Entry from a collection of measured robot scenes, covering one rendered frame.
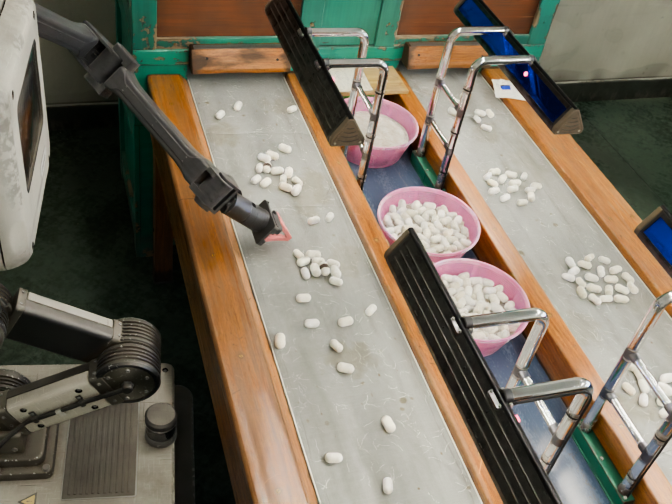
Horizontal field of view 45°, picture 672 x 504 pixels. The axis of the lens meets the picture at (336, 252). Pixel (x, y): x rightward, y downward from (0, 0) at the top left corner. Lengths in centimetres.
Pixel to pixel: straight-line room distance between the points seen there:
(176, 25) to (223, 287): 92
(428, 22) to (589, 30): 170
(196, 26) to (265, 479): 141
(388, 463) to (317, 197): 80
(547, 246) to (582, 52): 225
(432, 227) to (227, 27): 87
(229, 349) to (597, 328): 86
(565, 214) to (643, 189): 169
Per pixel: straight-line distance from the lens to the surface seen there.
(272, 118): 239
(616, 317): 206
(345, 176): 216
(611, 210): 235
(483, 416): 127
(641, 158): 419
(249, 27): 250
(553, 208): 231
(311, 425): 162
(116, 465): 187
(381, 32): 262
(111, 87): 191
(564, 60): 428
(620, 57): 448
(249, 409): 160
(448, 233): 210
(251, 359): 167
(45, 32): 178
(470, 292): 196
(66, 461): 189
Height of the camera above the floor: 204
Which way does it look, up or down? 42 degrees down
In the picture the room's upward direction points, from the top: 11 degrees clockwise
